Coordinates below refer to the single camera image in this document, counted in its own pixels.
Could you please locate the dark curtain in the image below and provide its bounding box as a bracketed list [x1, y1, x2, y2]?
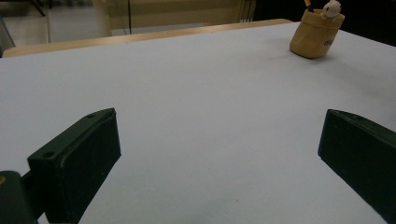
[253, 0, 396, 48]

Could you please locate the white table sheet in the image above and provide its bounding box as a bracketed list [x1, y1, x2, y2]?
[0, 21, 396, 224]

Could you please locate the wooden table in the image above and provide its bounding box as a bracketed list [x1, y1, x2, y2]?
[2, 18, 294, 59]

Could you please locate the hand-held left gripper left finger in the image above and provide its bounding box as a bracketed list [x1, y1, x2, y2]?
[21, 107, 122, 224]

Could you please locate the tan bear pen holder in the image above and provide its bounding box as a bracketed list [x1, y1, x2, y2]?
[289, 0, 347, 60]

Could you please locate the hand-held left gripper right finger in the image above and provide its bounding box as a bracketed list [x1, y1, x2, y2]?
[318, 108, 396, 224]

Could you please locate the beige cabinet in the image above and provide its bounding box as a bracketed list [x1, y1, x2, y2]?
[92, 0, 257, 32]

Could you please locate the thin black hanging cable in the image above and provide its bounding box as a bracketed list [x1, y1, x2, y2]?
[126, 0, 133, 35]

